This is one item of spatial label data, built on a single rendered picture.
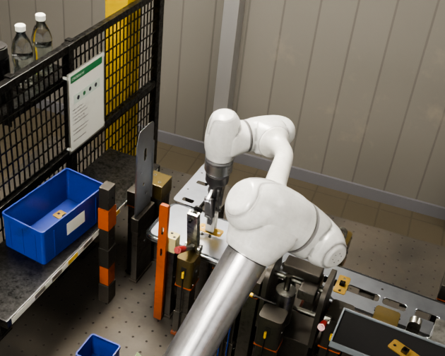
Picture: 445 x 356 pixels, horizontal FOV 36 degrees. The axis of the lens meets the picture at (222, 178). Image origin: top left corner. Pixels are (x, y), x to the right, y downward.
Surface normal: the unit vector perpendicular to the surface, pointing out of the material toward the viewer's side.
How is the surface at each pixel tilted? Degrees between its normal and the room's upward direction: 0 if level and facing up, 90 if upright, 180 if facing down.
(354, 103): 90
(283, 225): 81
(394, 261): 0
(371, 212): 0
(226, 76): 90
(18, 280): 0
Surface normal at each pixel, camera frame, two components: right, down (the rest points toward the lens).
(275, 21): -0.33, 0.52
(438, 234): 0.10, -0.81
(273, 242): 0.37, 0.36
